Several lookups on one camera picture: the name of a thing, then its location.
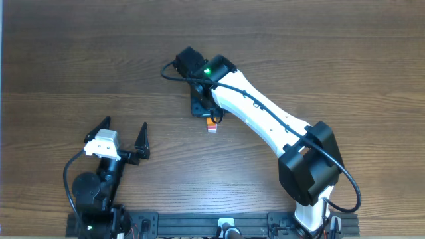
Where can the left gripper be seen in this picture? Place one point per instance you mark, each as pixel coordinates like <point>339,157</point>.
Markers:
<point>130,157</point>

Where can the red cube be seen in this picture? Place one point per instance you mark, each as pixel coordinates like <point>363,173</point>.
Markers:
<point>211,122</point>

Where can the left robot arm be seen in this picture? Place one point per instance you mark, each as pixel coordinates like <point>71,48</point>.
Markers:
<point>96,189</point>

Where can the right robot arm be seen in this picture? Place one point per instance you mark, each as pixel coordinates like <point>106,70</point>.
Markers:
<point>259,113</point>

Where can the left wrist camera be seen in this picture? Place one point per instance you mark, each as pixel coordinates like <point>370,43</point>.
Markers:
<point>103,146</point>

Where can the mounting rail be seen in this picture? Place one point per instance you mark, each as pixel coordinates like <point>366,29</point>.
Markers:
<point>192,225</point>

